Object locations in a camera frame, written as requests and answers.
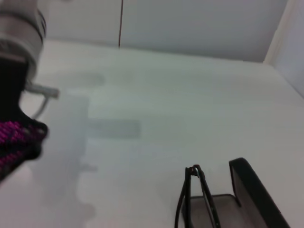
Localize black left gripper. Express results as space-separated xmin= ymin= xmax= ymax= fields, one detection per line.
xmin=0 ymin=55 xmax=50 ymax=183

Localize black round-lens glasses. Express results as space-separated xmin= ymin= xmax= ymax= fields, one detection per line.
xmin=174 ymin=164 xmax=221 ymax=228

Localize black glasses case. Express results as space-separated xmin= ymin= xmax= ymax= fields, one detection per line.
xmin=182 ymin=157 xmax=292 ymax=228

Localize left arm connector with cable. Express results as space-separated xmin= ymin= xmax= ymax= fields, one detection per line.
xmin=23 ymin=84 xmax=60 ymax=119

